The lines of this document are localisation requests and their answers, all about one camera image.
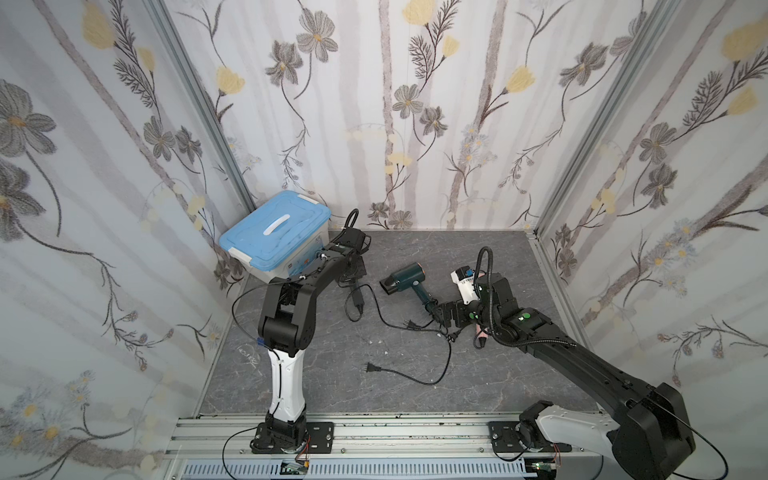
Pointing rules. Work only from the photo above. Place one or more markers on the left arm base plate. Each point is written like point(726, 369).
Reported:
point(315, 437)

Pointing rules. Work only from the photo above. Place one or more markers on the black hair dryer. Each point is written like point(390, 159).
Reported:
point(354, 309)

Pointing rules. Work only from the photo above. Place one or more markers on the aluminium mounting rail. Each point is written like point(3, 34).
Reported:
point(366, 446)

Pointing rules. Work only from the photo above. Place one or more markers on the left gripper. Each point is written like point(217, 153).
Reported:
point(351, 267)

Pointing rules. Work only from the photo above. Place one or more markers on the blue lidded storage box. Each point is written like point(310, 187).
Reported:
point(280, 238)

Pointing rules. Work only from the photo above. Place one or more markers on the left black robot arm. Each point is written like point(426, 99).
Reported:
point(287, 325)

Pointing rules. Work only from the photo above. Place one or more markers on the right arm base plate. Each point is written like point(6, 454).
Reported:
point(509, 437)

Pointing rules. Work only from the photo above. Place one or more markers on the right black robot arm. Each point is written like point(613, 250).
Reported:
point(643, 428)

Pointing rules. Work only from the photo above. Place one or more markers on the dark green hair dryer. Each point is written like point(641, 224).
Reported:
point(411, 277)

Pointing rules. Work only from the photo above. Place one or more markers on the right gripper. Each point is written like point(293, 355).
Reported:
point(454, 312)

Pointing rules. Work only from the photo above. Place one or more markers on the pink hair dryer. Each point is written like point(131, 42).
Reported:
point(480, 336)

